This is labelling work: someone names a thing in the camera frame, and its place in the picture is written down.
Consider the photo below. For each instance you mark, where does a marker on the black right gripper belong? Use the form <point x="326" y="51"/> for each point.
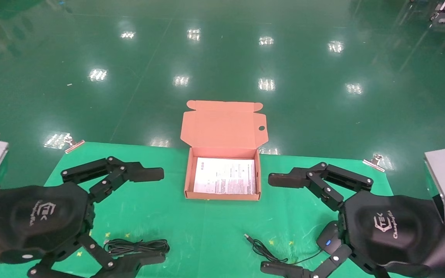
<point x="392" y="227"/>

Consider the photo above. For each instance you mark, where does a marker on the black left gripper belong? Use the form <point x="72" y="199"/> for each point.
<point x="33" y="220"/>

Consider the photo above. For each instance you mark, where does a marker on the white printed manual sheet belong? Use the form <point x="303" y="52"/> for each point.
<point x="224" y="175"/>

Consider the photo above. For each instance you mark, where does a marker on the metal binder clip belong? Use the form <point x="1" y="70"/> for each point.
<point x="375" y="162"/>
<point x="73" y="145"/>

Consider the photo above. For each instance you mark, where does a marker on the brown cardboard box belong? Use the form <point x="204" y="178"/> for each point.
<point x="222" y="127"/>

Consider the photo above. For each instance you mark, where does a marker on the green table mat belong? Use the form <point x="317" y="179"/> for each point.
<point x="207" y="231"/>

